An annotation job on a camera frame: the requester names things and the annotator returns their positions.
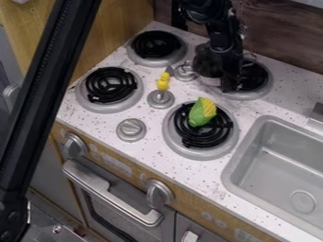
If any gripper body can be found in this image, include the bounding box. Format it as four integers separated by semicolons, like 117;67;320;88
193;41;247;94

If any toy corn cob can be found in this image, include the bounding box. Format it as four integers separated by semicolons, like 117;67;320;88
186;96;219;129

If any yellow toy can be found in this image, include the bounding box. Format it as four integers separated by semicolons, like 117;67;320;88
155;65;175;92

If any toy stove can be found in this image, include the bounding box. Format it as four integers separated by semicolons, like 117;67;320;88
74;29;276;162

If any toy sink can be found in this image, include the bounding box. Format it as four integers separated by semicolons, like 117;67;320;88
220;114;323;241

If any black metal frame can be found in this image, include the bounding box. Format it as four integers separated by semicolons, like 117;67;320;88
0;0;104;242

